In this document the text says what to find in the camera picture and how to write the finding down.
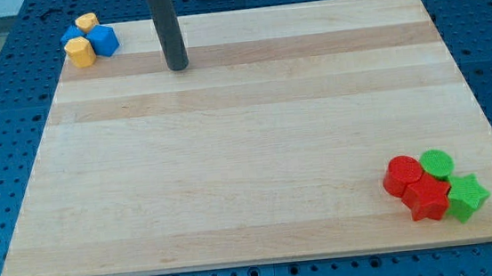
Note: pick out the red circle block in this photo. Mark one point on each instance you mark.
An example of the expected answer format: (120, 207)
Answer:
(400, 172)

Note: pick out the red star block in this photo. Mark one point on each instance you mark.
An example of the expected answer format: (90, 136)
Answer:
(427, 198)

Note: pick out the green circle block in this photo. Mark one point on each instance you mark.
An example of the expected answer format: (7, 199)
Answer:
(437, 163)

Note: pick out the green star block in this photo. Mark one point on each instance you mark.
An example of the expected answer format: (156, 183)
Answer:
(466, 196)

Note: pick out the wooden board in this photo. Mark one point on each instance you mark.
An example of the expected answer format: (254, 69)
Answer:
(271, 146)

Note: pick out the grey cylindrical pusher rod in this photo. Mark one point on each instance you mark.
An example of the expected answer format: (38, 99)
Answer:
(169, 33)

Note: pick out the blue cube block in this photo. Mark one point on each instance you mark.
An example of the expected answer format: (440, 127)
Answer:
(103, 40)

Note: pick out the yellow hexagon block front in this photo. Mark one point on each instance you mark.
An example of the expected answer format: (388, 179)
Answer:
(80, 52)

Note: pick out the yellow block rear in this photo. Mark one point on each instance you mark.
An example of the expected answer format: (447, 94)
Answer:
(86, 22)

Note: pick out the small blue block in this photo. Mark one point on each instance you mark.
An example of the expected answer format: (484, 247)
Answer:
(70, 33)

